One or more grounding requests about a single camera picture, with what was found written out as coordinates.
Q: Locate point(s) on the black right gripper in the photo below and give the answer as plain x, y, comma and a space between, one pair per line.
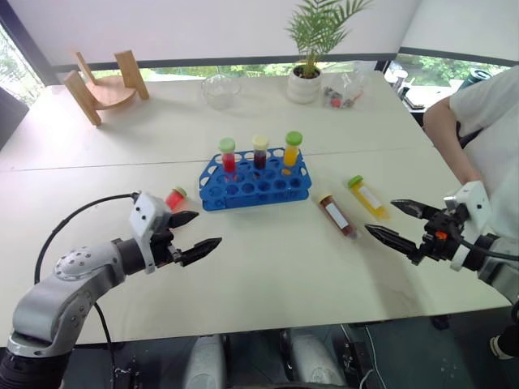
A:
440, 243

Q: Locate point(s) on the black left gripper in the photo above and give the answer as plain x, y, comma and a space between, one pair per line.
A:
164, 249

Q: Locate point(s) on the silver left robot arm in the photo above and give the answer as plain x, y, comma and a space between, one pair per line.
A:
61, 291

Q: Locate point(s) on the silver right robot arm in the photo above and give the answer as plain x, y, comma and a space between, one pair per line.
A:
498, 267

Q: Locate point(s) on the person's bare forearm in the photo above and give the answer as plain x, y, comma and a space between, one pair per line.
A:
446, 138

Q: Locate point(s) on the red tube, short green cap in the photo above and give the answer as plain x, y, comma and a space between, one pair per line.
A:
176, 198

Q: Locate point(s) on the yellow tube, green cap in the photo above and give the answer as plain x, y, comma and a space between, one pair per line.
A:
369, 198

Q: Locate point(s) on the brown tube, brown cap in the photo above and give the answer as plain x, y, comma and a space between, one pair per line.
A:
338, 216

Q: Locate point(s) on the blue test tube rack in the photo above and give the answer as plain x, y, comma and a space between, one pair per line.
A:
251, 194

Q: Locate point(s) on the red tube, tall green cap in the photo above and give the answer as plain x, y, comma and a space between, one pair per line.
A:
229, 160

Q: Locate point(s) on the dark purple tube, cream cap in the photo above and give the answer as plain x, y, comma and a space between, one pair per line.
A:
260, 156

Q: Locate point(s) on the orange tube, green cap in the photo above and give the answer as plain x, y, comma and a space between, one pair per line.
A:
292, 152

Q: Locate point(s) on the black items stack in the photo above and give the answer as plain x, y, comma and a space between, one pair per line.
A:
409, 99

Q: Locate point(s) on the silver rounded robot leg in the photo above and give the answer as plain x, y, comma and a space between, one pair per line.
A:
204, 362
316, 360

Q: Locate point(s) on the person's white shirt torso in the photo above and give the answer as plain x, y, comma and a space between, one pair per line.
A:
494, 133

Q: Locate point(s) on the clear glass bowl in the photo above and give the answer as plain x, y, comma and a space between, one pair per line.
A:
221, 93

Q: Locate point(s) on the clear plastic bag with items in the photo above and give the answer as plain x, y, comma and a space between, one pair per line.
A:
344, 91

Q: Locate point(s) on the black and white shoe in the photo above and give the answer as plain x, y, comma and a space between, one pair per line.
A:
504, 344

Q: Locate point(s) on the wooden stool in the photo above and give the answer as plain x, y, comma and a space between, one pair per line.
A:
113, 91

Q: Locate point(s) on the teal round object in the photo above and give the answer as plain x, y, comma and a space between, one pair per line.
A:
478, 78

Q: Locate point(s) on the potted palm, white pot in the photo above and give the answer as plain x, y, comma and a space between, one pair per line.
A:
304, 85

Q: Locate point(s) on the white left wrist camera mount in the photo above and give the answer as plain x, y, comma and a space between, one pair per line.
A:
144, 212

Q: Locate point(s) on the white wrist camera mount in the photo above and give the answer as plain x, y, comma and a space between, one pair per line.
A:
144, 212
476, 202

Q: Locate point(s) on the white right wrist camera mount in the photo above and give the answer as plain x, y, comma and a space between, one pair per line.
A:
476, 202

